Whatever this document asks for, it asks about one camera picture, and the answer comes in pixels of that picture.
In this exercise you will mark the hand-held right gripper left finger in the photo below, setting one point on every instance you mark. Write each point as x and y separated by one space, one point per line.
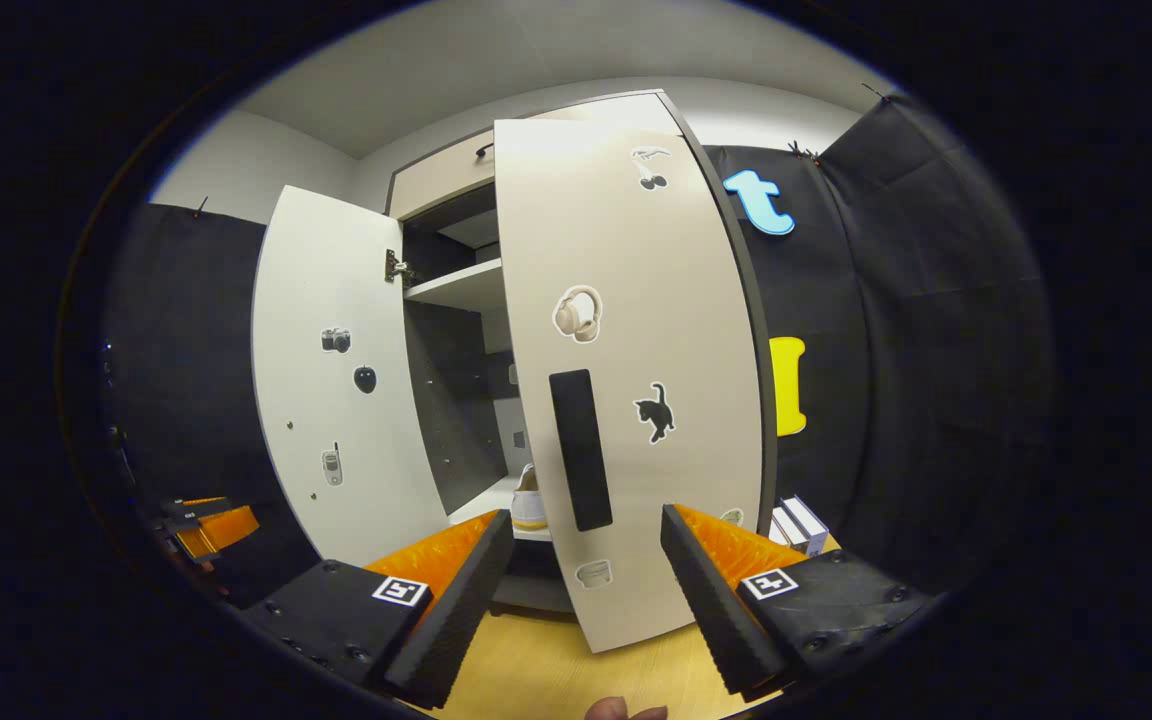
456 610

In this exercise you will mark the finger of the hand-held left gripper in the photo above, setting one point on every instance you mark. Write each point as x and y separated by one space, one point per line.
226 530
201 507

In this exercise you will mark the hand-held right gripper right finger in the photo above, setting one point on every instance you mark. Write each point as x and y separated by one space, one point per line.
711 610

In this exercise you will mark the white canvas shoe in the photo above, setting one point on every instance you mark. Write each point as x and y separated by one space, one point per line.
528 505

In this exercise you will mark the white shoe cabinet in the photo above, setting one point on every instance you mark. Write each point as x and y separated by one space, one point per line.
446 400

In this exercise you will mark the cabinet door with headphones sticker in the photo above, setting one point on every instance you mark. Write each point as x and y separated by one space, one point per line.
636 300

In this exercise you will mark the metal door hinge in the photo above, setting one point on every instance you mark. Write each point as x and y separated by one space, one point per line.
396 267

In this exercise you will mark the white cabinet drawer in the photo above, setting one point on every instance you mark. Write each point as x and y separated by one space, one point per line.
436 180

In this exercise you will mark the white box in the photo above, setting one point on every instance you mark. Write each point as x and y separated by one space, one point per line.
779 525
808 520

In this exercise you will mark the black backdrop cloth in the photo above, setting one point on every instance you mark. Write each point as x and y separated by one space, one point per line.
916 350
196 380

